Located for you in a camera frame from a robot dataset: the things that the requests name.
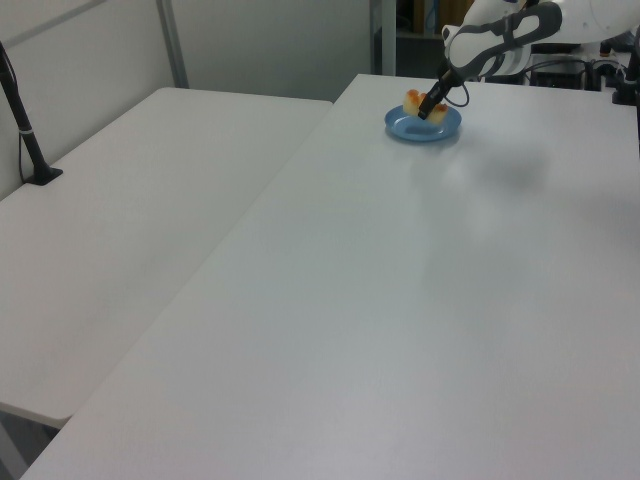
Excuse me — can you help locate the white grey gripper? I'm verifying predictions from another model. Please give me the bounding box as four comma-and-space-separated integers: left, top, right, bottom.
416, 13, 532, 122

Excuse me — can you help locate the bread with orange stripes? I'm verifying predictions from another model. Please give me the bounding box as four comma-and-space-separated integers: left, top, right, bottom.
401, 89, 448, 124

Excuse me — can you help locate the blue round plate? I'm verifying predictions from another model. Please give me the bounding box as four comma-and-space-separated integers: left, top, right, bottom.
383, 104, 463, 145

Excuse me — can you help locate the dark shelf unit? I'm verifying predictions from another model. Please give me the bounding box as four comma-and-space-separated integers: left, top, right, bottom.
370, 0, 474, 79

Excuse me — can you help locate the black equipment box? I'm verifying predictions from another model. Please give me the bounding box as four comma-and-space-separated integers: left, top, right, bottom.
528, 53, 587, 91

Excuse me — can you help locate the black table clamp stand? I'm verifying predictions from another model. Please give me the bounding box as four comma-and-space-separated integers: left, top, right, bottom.
610, 19, 640, 107

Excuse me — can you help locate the white side table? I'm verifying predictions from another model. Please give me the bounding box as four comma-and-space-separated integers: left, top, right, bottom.
0, 87, 335, 422

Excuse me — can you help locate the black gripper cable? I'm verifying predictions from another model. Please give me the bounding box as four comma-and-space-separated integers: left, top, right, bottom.
439, 79, 471, 109

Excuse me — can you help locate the grey partition post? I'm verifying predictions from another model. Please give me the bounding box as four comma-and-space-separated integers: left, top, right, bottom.
156, 0, 190, 90

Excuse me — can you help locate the black camera stand pole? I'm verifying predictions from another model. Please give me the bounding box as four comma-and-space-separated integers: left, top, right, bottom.
0, 40, 65, 188

